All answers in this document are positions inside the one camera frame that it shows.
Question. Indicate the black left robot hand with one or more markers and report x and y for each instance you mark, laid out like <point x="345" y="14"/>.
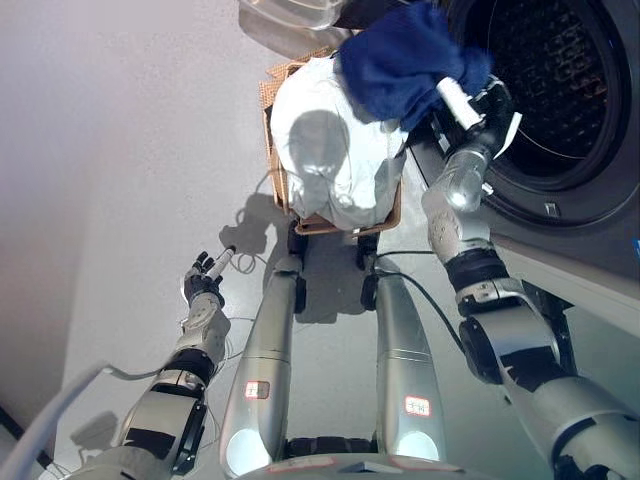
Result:
<point x="200" y="287"/>

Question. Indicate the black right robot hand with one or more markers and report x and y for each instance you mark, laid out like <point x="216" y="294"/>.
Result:
<point x="492" y="117"/>

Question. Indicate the blue garment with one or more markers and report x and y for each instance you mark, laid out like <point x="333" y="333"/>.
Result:
<point x="400" y="65"/>

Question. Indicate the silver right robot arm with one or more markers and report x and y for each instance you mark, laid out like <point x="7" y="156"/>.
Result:
<point x="505" y="320"/>

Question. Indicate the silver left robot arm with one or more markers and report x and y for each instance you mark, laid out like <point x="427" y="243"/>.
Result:
<point x="170" y="390"/>

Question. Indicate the dark grey washing machine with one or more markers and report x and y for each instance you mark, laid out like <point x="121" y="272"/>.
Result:
<point x="590" y="190"/>

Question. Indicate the woven wicker laundry basket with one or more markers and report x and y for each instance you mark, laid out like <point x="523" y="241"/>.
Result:
<point x="272" y="100"/>

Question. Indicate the round washing machine door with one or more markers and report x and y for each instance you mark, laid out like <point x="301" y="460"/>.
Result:
<point x="285" y="12"/>

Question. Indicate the silver left robot leg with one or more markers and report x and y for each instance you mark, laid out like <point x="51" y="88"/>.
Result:
<point x="265" y="360"/>

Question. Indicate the silver robot leg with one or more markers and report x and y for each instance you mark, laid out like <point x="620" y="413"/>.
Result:
<point x="405" y="360"/>
<point x="265" y="360"/>

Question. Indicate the black left robot foot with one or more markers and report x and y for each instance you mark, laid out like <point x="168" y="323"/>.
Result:
<point x="297" y="240"/>

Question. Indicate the black robot foot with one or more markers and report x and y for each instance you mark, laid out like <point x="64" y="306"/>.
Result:
<point x="297" y="240"/>
<point x="368" y="250"/>

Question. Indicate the white garment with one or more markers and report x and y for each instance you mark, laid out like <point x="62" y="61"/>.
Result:
<point x="325" y="150"/>

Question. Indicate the black right robot foot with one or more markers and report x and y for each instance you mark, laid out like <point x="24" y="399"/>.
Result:
<point x="368" y="250"/>

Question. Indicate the light grey plinth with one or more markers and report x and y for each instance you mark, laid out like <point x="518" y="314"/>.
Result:
<point x="575" y="280"/>

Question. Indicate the silver right robot leg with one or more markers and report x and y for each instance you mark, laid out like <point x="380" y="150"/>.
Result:
<point x="405" y="360"/>

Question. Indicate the grey robot pelvis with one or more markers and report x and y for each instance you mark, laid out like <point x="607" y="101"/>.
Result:
<point x="365" y="462"/>

